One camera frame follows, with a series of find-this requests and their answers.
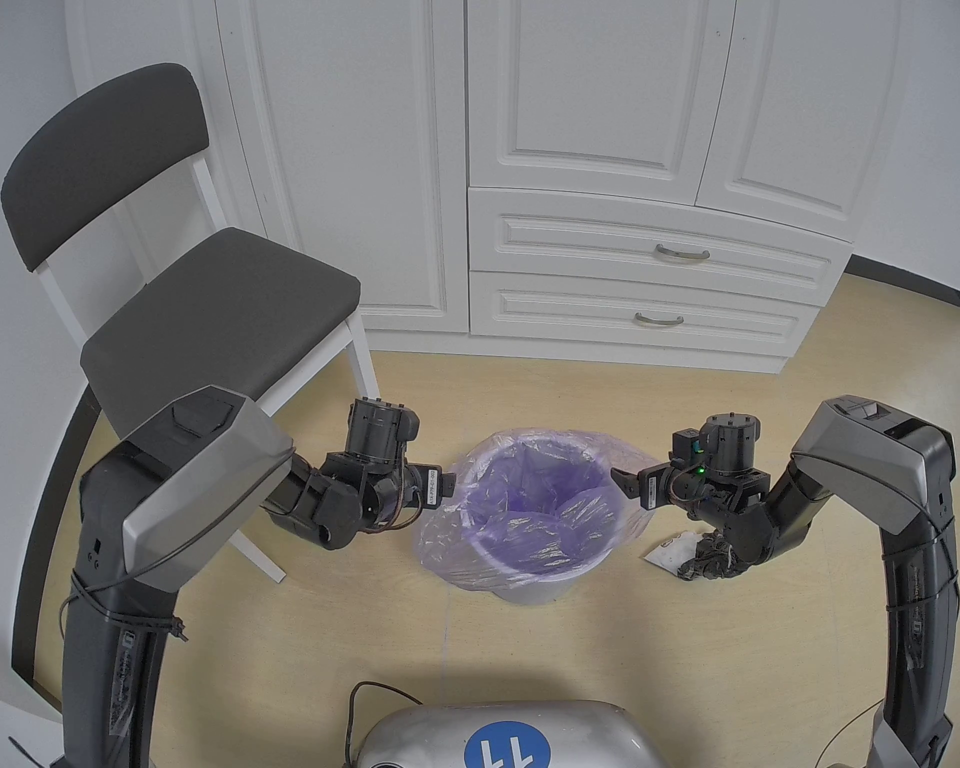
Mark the purple plastic bag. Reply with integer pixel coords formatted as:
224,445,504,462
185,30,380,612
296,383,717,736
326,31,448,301
414,426,652,594

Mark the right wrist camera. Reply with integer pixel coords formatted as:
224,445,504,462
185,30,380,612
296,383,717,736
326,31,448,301
672,427,706,471

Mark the white trash bin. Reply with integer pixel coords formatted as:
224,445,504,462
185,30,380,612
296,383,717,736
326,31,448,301
468,442,627,607

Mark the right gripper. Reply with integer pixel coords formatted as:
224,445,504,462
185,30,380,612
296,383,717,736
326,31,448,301
610,464,703,513

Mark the white wardrobe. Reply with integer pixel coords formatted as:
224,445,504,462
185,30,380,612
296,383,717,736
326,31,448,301
191,0,910,374

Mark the crumpled black plastic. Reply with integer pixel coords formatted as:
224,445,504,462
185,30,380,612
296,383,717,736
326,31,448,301
677,525,740,583

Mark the black cable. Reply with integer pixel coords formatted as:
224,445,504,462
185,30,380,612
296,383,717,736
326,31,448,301
343,681,423,766
821,697,888,768
366,501,423,537

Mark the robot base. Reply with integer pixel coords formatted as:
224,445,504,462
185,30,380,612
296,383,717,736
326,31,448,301
360,699,665,768

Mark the grey and white chair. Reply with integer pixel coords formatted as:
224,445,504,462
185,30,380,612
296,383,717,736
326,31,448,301
0,63,396,584

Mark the crumpled white paper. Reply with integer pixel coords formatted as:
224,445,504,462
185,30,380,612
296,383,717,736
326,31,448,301
641,528,706,576

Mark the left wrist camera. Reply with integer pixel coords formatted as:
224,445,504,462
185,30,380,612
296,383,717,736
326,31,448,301
384,406,421,462

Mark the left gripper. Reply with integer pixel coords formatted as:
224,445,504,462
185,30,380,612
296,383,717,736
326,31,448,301
396,464,446,519

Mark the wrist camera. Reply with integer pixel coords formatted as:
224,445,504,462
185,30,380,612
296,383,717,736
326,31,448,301
672,427,706,471
384,406,421,462

